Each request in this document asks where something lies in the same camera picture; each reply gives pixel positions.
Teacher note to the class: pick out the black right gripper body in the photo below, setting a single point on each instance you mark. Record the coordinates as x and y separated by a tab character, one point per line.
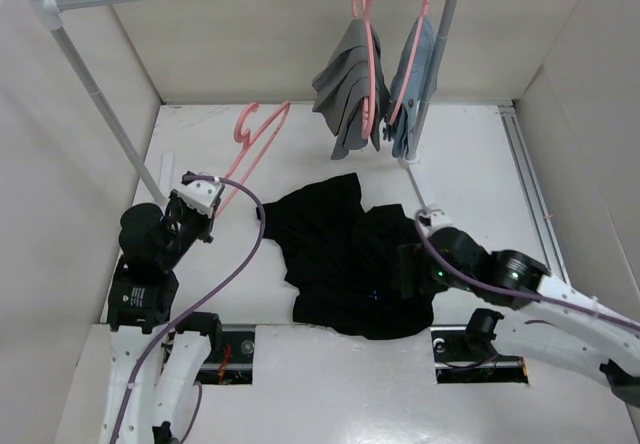
416	257

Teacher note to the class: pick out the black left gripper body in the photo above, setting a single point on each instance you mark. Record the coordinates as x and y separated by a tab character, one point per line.
188	223

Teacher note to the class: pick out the pink plastic hanger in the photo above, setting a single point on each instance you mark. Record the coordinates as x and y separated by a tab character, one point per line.
248	138

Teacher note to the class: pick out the black t shirt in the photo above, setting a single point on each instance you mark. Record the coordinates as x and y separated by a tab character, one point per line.
343	260

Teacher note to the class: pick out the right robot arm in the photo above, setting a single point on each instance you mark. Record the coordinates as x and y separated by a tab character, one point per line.
528	311

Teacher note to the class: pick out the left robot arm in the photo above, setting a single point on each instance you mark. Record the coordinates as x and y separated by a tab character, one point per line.
151	390

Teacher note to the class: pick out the light blue shirt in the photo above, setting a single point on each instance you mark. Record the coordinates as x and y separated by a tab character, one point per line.
399	133

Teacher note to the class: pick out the grey shirt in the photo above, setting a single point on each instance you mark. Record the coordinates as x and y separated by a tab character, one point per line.
340	88

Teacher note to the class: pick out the pink hanger with grey shirt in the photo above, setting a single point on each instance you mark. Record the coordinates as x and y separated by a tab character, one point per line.
361	9

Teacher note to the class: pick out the pink hanger with blue shirt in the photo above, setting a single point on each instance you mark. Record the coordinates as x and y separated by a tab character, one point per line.
406	64

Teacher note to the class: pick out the metal clothes rack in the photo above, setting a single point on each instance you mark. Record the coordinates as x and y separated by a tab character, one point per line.
49	14

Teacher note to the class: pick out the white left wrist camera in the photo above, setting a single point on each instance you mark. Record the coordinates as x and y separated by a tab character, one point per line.
201	192

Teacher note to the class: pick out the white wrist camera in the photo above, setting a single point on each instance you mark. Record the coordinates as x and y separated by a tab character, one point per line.
433	218
201	192

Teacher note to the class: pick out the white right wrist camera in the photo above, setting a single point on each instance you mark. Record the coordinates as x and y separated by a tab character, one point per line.
433	218

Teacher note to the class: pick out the aluminium rail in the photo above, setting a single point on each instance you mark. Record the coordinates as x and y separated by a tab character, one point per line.
540	216

